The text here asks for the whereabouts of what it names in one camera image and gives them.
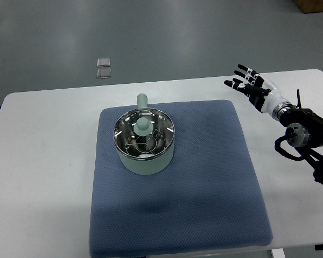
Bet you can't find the white robotic hand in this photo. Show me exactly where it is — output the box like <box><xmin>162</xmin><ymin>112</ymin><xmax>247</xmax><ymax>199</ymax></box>
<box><xmin>224</xmin><ymin>64</ymin><xmax>291</xmax><ymax>118</ymax></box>

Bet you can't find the glass lid with green knob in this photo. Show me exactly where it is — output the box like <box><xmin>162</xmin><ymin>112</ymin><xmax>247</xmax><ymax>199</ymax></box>
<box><xmin>113</xmin><ymin>107</ymin><xmax>175</xmax><ymax>161</ymax></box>

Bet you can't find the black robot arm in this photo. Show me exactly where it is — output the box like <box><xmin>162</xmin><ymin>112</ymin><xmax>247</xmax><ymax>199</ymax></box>
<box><xmin>224</xmin><ymin>64</ymin><xmax>323</xmax><ymax>185</ymax></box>

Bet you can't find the green pot with steel interior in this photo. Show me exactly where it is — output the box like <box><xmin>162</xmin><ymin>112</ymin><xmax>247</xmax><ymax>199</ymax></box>
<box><xmin>116</xmin><ymin>94</ymin><xmax>174</xmax><ymax>175</ymax></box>

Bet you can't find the brown cardboard box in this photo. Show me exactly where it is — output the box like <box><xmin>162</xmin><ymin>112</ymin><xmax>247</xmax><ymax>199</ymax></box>
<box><xmin>294</xmin><ymin>0</ymin><xmax>323</xmax><ymax>14</ymax></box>

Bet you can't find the blue quilted mat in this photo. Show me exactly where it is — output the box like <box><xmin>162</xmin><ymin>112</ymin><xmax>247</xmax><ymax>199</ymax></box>
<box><xmin>89</xmin><ymin>100</ymin><xmax>273</xmax><ymax>257</ymax></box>

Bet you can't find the lower floor socket plate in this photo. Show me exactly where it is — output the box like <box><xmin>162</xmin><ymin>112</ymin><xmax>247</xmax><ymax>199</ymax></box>
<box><xmin>96</xmin><ymin>68</ymin><xmax>111</xmax><ymax>79</ymax></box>

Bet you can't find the floor socket plate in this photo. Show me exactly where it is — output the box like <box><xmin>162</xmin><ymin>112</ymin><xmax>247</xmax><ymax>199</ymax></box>
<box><xmin>96</xmin><ymin>68</ymin><xmax>111</xmax><ymax>79</ymax></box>
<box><xmin>96</xmin><ymin>58</ymin><xmax>111</xmax><ymax>67</ymax></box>

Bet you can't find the upper floor socket plate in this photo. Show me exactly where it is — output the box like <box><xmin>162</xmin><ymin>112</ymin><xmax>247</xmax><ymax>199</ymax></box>
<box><xmin>96</xmin><ymin>58</ymin><xmax>111</xmax><ymax>67</ymax></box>

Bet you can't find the wire steaming rack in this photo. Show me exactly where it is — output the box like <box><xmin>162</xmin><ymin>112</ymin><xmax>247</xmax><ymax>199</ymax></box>
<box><xmin>124</xmin><ymin>130</ymin><xmax>166</xmax><ymax>157</ymax></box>

